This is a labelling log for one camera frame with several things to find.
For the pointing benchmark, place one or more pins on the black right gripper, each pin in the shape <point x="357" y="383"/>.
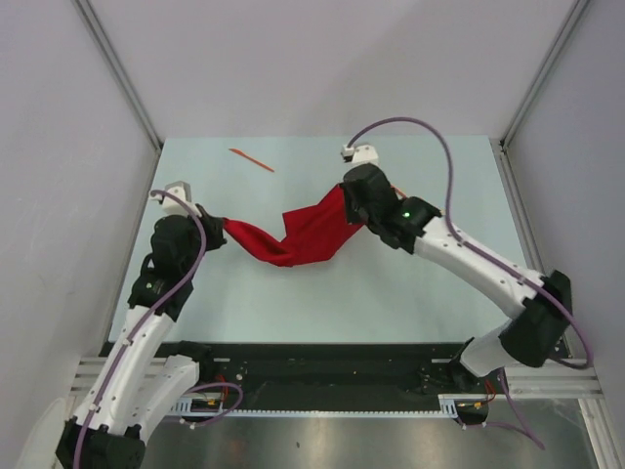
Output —
<point x="352" y="216"/>

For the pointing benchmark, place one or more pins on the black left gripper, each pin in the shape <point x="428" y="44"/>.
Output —
<point x="213" y="226"/>

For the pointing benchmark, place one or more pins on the red cloth napkin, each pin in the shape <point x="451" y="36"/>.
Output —
<point x="313" y="234"/>

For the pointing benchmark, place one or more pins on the orange plastic knife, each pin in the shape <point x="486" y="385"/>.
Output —
<point x="251" y="159"/>

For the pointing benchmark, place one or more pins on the orange plastic spoon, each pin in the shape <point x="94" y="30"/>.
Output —
<point x="399" y="192"/>

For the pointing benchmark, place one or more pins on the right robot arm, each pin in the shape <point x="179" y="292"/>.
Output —
<point x="532" y="302"/>

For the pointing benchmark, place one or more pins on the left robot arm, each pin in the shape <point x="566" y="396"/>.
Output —
<point x="111" y="427"/>

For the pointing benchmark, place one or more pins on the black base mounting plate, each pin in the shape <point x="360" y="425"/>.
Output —
<point x="339" y="378"/>

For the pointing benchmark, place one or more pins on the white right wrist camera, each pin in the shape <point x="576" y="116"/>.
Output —
<point x="363" y="154"/>

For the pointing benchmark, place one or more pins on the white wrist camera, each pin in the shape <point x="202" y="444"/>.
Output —
<point x="175" y="199"/>
<point x="363" y="154"/>

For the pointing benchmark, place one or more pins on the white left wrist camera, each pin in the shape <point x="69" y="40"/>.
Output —
<point x="175" y="199"/>

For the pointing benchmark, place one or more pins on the right aluminium frame post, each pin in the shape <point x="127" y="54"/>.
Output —
<point x="572" y="20"/>

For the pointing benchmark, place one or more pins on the aluminium frame post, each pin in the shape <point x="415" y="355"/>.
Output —
<point x="95" y="27"/>
<point x="572" y="20"/>

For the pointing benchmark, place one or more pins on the white slotted cable duct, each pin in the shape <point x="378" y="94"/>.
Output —
<point x="446" y="407"/>

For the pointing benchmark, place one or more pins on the left aluminium frame post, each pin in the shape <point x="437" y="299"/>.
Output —
<point x="95" y="27"/>

